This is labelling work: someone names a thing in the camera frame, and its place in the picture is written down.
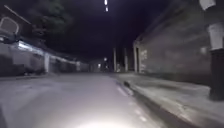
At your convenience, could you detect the grey concrete pavement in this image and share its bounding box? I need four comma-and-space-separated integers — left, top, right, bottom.
111, 71, 224, 128

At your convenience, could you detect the dark leafy tree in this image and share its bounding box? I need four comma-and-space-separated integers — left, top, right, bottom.
26, 0, 76, 48

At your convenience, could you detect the row of pale posts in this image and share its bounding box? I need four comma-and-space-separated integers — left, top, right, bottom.
112, 46, 130, 73

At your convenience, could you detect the grey asphalt road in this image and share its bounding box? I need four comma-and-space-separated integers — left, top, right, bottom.
0, 72, 168, 128

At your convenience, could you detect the grey brick building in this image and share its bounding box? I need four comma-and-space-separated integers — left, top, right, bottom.
132, 0, 224, 86

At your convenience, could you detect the black and white pole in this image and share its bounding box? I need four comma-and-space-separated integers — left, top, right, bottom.
199, 0, 224, 102

